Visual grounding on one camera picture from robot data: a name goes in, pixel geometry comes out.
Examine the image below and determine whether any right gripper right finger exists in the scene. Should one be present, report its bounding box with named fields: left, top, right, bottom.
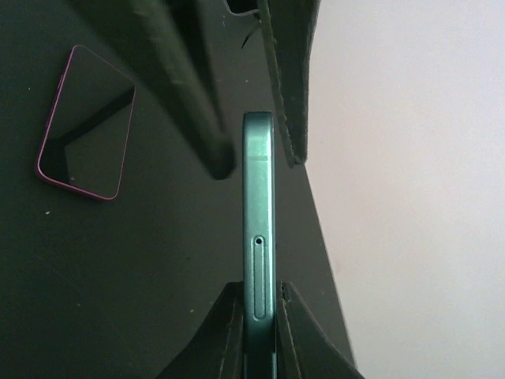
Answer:
left=277, top=280, right=363, bottom=379

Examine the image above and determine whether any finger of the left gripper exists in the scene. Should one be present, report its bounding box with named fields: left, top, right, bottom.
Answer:
left=70, top=0, right=236, bottom=180
left=226, top=0, right=320, bottom=167

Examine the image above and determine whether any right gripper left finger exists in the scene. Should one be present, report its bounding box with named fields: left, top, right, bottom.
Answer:
left=158, top=282, right=244, bottom=379

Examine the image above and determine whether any teal phone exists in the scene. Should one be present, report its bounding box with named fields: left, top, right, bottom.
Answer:
left=242, top=111, right=277, bottom=378

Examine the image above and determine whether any pink-edged phone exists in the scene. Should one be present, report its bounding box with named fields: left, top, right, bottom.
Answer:
left=36, top=45, right=136, bottom=201

